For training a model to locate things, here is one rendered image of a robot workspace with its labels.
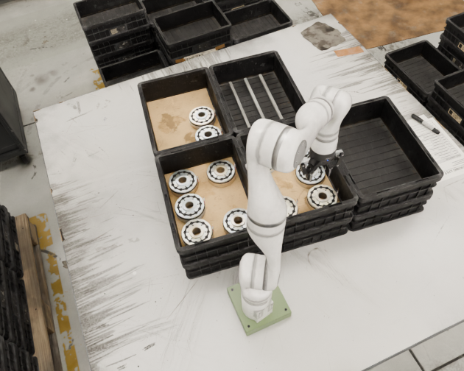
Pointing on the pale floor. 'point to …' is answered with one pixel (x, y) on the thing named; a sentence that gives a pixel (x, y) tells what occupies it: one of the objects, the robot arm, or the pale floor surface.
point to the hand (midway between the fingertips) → (318, 174)
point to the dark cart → (1, 116)
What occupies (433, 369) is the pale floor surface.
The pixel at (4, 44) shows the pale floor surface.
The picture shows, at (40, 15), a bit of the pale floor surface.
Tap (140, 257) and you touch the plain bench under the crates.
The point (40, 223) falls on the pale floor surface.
